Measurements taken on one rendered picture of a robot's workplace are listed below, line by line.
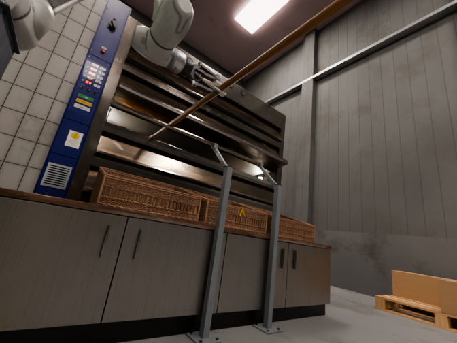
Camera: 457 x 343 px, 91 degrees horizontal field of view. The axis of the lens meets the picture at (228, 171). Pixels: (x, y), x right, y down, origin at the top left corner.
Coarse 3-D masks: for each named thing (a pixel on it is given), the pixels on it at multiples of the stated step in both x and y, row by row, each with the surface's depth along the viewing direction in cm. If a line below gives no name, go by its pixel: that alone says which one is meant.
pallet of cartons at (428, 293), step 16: (400, 272) 271; (400, 288) 267; (416, 288) 255; (432, 288) 245; (448, 288) 209; (384, 304) 244; (400, 304) 283; (416, 304) 235; (432, 304) 242; (448, 304) 206; (416, 320) 220; (448, 320) 205
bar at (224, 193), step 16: (176, 128) 149; (208, 144) 164; (224, 176) 142; (224, 192) 138; (224, 208) 136; (224, 224) 134; (272, 224) 162; (272, 240) 158; (272, 256) 155; (208, 272) 127; (272, 272) 152; (208, 288) 123; (272, 288) 149; (208, 304) 120; (272, 304) 147; (208, 320) 119; (192, 336) 117; (208, 336) 118
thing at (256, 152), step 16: (128, 96) 161; (144, 96) 163; (144, 112) 177; (160, 112) 177; (176, 112) 176; (192, 128) 194; (208, 128) 194; (224, 144) 217; (240, 144) 217; (256, 160) 245; (272, 160) 244
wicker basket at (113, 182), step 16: (112, 176) 111; (128, 176) 158; (96, 192) 122; (112, 192) 148; (128, 192) 154; (144, 192) 119; (160, 192) 124; (176, 192) 129; (128, 208) 113; (144, 208) 118; (160, 208) 123; (176, 208) 163; (192, 208) 134
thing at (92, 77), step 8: (88, 64) 154; (96, 64) 157; (88, 72) 154; (96, 72) 157; (104, 72) 160; (80, 80) 150; (88, 80) 153; (96, 80) 156; (80, 88) 149; (88, 88) 152; (96, 88) 155; (80, 96) 149; (88, 96) 152; (96, 96) 154; (72, 104) 145; (80, 104) 148; (88, 104) 151; (80, 112) 147; (88, 112) 150
